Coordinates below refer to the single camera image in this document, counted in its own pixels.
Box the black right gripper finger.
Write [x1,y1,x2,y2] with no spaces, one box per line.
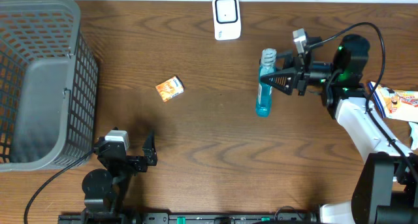
[260,67,298,95]
[276,50,297,69]

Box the teal mouthwash bottle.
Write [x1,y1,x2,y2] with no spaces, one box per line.
[255,48,277,117]

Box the orange small box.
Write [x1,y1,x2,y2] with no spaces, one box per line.
[155,76,184,102]

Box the yellow snack bag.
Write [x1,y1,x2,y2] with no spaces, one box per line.
[373,84,418,123]

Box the light teal pouch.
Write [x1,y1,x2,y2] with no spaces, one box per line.
[409,122,418,150]

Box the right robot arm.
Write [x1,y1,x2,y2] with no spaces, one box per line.
[257,29,417,223]

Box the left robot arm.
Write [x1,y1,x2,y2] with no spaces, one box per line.
[81,128,157,224]

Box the white barcode scanner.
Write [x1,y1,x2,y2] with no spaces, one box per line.
[212,0,242,40]

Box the grey plastic shopping basket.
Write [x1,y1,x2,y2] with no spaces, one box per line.
[1,0,99,172]

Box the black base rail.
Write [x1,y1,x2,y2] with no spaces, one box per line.
[57,212,319,224]

